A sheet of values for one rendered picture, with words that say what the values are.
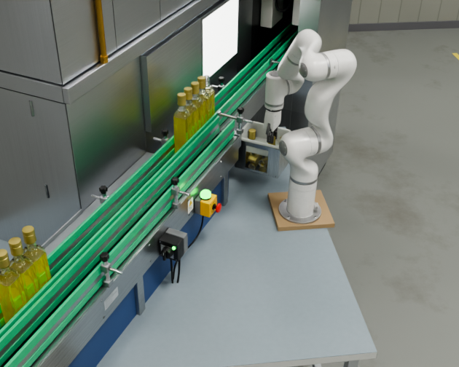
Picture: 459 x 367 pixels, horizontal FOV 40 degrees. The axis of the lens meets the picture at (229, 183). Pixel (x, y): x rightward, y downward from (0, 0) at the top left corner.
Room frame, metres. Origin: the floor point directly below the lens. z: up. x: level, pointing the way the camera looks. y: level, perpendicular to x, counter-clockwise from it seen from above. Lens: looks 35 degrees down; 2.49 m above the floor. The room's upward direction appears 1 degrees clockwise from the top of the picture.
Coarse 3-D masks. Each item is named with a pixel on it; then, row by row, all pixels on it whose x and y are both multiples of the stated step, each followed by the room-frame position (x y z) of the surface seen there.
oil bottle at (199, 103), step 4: (192, 100) 2.34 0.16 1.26; (196, 100) 2.34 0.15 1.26; (200, 100) 2.35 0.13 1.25; (196, 104) 2.33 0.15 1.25; (200, 104) 2.35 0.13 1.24; (200, 108) 2.35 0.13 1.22; (200, 112) 2.35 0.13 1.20; (200, 116) 2.35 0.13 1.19; (200, 120) 2.35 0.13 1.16; (200, 124) 2.34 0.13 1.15
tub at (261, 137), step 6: (246, 126) 2.57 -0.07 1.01; (252, 126) 2.61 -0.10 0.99; (258, 126) 2.60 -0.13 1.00; (246, 132) 2.57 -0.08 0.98; (258, 132) 2.60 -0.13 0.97; (264, 132) 2.58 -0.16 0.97; (282, 132) 2.55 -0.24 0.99; (288, 132) 2.54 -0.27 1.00; (246, 138) 2.46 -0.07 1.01; (258, 138) 2.58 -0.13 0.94; (264, 138) 2.58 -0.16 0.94; (264, 144) 2.41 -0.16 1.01; (270, 144) 2.41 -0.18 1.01; (276, 144) 2.53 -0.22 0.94
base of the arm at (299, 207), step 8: (296, 184) 2.18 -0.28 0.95; (312, 184) 2.18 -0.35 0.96; (288, 192) 2.24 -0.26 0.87; (296, 192) 2.18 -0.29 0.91; (304, 192) 2.17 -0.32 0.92; (312, 192) 2.19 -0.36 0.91; (288, 200) 2.22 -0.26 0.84; (296, 200) 2.18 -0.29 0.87; (304, 200) 2.17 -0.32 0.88; (312, 200) 2.19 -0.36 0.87; (280, 208) 2.23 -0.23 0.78; (288, 208) 2.21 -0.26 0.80; (296, 208) 2.18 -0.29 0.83; (304, 208) 2.17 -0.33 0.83; (312, 208) 2.20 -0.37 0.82; (320, 208) 2.24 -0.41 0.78; (288, 216) 2.17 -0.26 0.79; (296, 216) 2.18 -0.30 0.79; (304, 216) 2.18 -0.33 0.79; (312, 216) 2.18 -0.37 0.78
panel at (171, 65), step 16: (224, 0) 2.92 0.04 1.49; (176, 32) 2.51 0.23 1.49; (192, 32) 2.61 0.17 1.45; (160, 48) 2.36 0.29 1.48; (176, 48) 2.48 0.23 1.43; (192, 48) 2.61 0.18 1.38; (144, 64) 2.26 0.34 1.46; (160, 64) 2.35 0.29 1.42; (176, 64) 2.47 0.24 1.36; (192, 64) 2.61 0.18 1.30; (224, 64) 2.92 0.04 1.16; (144, 80) 2.26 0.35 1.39; (160, 80) 2.34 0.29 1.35; (176, 80) 2.47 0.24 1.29; (192, 80) 2.60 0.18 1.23; (144, 96) 2.27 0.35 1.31; (160, 96) 2.34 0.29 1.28; (176, 96) 2.46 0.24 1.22; (144, 112) 2.27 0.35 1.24; (160, 112) 2.33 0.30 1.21
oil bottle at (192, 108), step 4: (192, 104) 2.31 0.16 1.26; (188, 108) 2.28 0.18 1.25; (192, 108) 2.29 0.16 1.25; (196, 108) 2.31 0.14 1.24; (192, 112) 2.28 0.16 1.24; (196, 112) 2.31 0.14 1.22; (192, 116) 2.28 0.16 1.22; (196, 116) 2.31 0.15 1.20; (192, 120) 2.28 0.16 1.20; (196, 120) 2.31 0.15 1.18; (192, 124) 2.28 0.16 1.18; (196, 124) 2.31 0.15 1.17; (192, 128) 2.28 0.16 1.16; (196, 128) 2.31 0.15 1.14; (192, 132) 2.28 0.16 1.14
